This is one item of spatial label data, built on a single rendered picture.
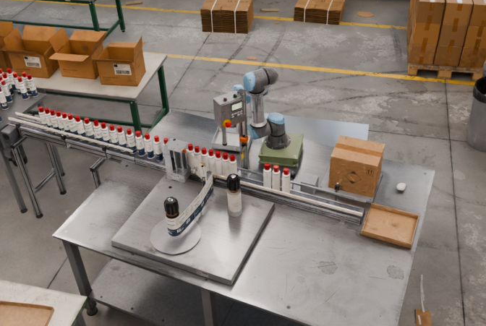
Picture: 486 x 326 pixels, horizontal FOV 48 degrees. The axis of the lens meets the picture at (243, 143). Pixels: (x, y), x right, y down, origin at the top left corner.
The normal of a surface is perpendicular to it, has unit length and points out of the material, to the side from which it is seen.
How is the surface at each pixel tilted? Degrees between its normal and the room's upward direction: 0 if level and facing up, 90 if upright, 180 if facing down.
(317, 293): 0
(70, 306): 0
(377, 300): 0
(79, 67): 90
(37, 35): 53
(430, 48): 88
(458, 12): 90
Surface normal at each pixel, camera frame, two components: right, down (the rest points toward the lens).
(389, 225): -0.04, -0.79
